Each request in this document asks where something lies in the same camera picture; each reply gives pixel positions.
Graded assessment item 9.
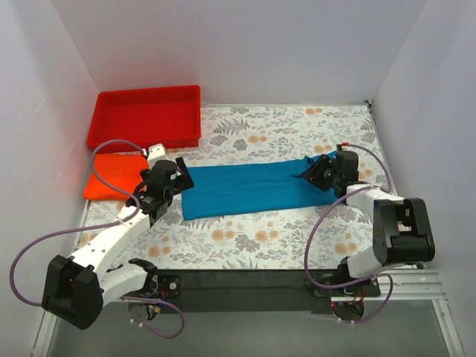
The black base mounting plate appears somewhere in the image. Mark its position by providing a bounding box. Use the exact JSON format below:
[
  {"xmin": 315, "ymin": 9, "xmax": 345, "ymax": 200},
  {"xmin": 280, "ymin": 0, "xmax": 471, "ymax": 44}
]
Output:
[{"xmin": 131, "ymin": 269, "xmax": 381, "ymax": 319}]

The red plastic tray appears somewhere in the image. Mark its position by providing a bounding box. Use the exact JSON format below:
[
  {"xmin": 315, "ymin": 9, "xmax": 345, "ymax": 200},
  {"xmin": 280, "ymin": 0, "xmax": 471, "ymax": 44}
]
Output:
[{"xmin": 86, "ymin": 85, "xmax": 202, "ymax": 150}]

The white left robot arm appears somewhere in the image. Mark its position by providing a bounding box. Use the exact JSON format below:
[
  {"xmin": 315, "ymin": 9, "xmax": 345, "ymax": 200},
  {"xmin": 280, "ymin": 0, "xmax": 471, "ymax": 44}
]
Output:
[{"xmin": 42, "ymin": 158, "xmax": 193, "ymax": 329}]

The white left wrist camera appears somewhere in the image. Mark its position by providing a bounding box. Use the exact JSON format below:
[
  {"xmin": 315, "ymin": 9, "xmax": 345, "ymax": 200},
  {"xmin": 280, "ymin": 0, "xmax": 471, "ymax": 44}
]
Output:
[{"xmin": 143, "ymin": 144, "xmax": 168, "ymax": 167}]

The teal t shirt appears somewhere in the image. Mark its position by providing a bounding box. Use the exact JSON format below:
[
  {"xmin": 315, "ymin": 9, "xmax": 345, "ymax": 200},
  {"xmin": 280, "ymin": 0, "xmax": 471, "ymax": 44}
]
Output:
[{"xmin": 181, "ymin": 156, "xmax": 337, "ymax": 220}]

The folded orange t shirt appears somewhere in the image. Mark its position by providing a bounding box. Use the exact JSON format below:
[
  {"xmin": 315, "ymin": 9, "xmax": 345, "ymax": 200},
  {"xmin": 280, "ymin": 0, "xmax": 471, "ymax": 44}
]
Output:
[{"xmin": 83, "ymin": 154, "xmax": 149, "ymax": 201}]

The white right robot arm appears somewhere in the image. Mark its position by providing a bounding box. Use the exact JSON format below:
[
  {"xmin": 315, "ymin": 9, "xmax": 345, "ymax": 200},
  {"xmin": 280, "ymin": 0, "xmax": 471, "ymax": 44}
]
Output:
[{"xmin": 300, "ymin": 143, "xmax": 435, "ymax": 296}]

